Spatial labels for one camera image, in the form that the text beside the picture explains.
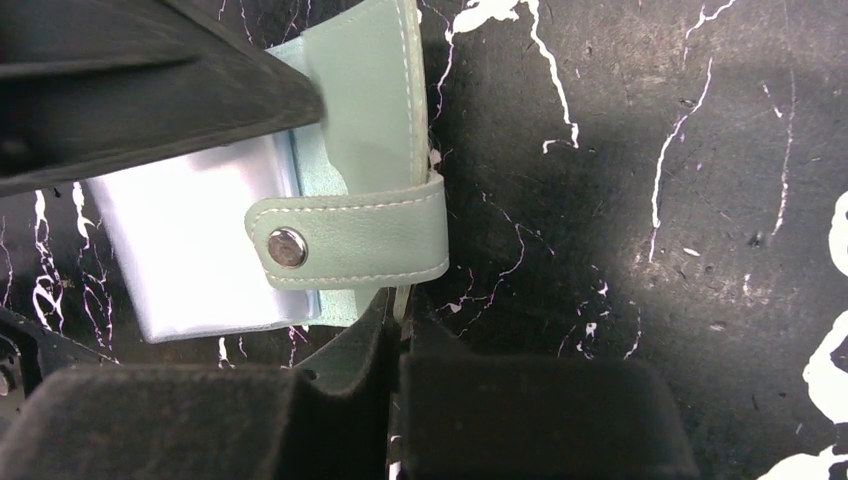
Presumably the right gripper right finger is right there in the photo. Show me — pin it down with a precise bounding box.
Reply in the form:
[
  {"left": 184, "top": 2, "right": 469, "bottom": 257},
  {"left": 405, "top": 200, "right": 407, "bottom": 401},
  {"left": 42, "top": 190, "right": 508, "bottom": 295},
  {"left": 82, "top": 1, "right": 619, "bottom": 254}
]
[{"left": 398, "top": 291, "right": 700, "bottom": 479}]

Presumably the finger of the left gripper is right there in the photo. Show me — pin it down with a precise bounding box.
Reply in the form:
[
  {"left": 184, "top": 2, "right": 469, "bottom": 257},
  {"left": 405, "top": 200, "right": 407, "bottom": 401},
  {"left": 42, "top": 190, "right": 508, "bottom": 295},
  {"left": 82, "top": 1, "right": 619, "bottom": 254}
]
[{"left": 1, "top": 1, "right": 324, "bottom": 196}]

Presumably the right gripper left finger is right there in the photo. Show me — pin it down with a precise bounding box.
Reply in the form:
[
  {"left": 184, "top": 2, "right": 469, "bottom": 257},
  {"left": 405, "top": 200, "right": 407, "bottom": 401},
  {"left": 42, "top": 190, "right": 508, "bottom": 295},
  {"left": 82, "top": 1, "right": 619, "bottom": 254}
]
[{"left": 1, "top": 291, "right": 398, "bottom": 479}]

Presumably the mint green card holder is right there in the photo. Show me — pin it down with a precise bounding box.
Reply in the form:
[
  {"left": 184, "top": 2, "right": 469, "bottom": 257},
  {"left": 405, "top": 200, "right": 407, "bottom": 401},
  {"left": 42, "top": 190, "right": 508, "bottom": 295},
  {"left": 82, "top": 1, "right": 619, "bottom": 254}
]
[{"left": 87, "top": 1, "right": 449, "bottom": 343}]

